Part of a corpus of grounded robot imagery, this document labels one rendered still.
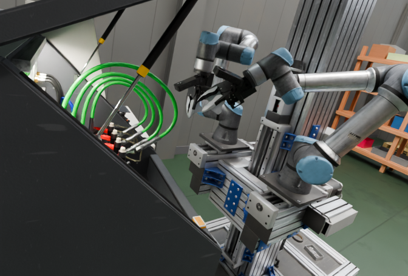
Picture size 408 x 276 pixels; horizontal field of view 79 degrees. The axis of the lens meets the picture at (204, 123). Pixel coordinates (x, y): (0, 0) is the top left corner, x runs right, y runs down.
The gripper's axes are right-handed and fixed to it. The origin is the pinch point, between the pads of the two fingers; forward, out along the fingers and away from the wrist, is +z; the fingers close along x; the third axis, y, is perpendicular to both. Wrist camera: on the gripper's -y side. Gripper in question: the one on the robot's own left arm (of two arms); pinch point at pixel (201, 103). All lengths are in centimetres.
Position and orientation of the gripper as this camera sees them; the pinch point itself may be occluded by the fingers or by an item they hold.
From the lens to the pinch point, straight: 91.9
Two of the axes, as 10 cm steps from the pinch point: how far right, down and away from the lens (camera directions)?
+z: -8.4, 5.2, 1.2
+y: 4.9, 6.6, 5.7
